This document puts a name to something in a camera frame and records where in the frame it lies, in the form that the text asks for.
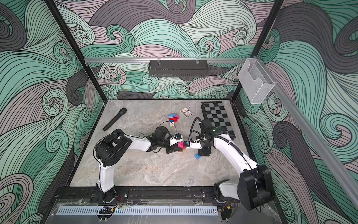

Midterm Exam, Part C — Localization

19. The red lego brick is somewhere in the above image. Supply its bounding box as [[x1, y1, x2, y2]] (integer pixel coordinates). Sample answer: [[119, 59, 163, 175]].
[[169, 117, 178, 122]]

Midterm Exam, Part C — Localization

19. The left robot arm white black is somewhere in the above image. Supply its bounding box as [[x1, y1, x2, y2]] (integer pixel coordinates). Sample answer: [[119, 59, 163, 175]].
[[93, 126, 184, 195]]

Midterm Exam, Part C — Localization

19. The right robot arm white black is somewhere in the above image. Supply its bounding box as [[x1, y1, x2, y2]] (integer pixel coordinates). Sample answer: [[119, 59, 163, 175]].
[[199, 119, 275, 211]]

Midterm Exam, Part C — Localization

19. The black grey chessboard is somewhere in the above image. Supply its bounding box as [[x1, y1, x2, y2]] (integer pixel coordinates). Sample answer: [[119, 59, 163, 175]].
[[201, 101, 236, 140]]

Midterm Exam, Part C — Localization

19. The playing card box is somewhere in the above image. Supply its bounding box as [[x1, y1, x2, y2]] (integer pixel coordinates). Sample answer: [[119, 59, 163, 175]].
[[180, 107, 193, 117]]

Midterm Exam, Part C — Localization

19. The black microphone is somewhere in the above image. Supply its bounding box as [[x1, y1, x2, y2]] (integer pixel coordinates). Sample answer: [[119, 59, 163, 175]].
[[103, 107, 127, 131]]

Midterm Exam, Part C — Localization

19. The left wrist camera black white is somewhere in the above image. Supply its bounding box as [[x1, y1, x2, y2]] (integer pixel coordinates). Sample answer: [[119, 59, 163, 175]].
[[169, 133, 183, 146]]

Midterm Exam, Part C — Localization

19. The black wall tray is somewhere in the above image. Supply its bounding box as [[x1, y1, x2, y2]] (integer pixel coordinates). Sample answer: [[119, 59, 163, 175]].
[[148, 60, 209, 78]]

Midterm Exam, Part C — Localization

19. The white slotted cable duct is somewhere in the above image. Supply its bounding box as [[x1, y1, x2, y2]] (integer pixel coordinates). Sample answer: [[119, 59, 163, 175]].
[[55, 206, 219, 216]]

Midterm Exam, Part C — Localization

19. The clear plastic wall bin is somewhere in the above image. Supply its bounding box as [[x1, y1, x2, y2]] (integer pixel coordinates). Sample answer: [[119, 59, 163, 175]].
[[238, 58, 275, 104]]

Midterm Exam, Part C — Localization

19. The aluminium rail right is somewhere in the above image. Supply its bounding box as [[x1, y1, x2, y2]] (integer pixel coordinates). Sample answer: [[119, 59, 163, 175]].
[[253, 55, 358, 208]]

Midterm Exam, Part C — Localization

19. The aluminium rail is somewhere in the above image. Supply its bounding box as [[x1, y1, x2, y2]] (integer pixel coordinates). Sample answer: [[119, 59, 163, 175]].
[[253, 55, 358, 208], [84, 57, 246, 64]]

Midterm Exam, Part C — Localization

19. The aluminium rail back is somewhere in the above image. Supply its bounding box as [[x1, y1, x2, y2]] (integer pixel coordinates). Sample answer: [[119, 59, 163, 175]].
[[84, 57, 246, 64]]

